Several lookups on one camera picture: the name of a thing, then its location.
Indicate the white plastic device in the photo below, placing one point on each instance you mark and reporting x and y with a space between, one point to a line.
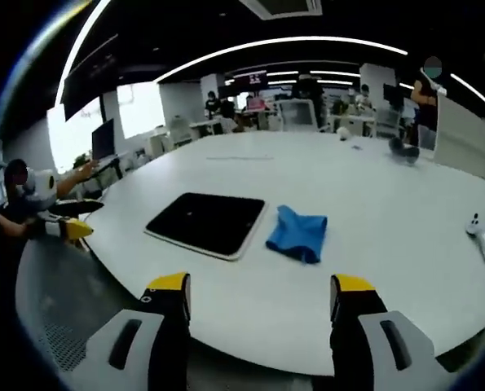
484 236

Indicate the grey mesh office chair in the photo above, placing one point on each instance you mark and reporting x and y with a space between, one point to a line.
63 293

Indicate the ceiling air conditioner unit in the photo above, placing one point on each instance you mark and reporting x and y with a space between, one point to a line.
283 7

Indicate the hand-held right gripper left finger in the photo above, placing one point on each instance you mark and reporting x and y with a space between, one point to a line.
124 354

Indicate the white mesh office chair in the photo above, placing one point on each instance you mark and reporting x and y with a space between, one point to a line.
298 116

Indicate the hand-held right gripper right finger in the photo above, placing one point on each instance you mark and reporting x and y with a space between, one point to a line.
389 354

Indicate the curved ceiling light strip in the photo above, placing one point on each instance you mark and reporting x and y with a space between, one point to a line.
77 49
283 42

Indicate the blue cleaning cloth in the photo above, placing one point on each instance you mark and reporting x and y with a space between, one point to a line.
297 236

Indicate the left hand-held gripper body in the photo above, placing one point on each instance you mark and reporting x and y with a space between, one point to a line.
38 191

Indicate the small white round object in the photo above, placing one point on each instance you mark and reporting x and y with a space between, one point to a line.
343 133

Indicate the dark grey object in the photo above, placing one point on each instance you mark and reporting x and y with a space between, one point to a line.
403 150

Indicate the dark computer monitor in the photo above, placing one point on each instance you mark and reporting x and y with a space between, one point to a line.
102 140

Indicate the straight ceiling light strip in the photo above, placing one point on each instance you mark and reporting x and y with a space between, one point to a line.
474 93

